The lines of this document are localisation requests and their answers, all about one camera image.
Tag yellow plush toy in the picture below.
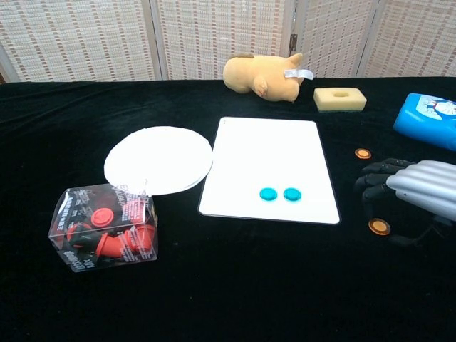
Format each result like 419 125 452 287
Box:
222 52 315 104

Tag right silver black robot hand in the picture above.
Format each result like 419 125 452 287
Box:
353 157 456 247

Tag woven folding screen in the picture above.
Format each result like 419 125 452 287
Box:
0 0 456 83

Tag yellow sponge with hole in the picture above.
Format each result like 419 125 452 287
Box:
313 88 368 114

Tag blue cartoon print box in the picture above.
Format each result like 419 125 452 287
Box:
393 93 456 152

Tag white round paper stack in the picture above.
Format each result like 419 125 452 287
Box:
103 125 214 197

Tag clear plastic packaging box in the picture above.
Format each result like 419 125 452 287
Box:
47 182 160 274

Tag black velvet tablecloth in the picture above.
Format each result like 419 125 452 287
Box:
0 76 456 342

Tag white rectangular board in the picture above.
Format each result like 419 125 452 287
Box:
197 116 342 225

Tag teal disc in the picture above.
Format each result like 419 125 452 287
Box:
283 187 304 203
258 187 279 203

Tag red black rubber stoppers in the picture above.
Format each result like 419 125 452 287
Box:
66 207 157 258

